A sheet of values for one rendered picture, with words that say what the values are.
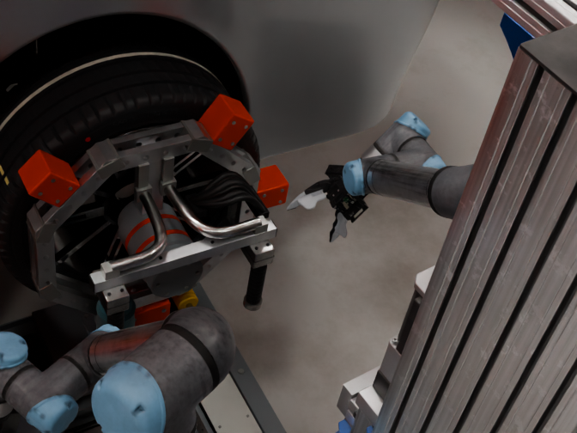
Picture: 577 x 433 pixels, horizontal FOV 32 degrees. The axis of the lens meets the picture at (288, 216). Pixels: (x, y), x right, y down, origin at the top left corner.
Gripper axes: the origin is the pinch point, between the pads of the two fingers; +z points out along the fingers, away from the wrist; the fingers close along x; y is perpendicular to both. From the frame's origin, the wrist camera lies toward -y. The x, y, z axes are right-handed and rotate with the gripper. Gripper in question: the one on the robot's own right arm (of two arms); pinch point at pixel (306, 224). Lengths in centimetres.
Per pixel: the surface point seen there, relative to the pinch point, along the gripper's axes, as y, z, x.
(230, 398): -29, 65, 44
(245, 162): -9.0, -0.7, -18.1
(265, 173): -19.3, 1.3, -6.3
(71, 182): 4, 22, -51
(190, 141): -2.1, 1.2, -35.4
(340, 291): -71, 32, 77
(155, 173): -2.7, 11.7, -35.8
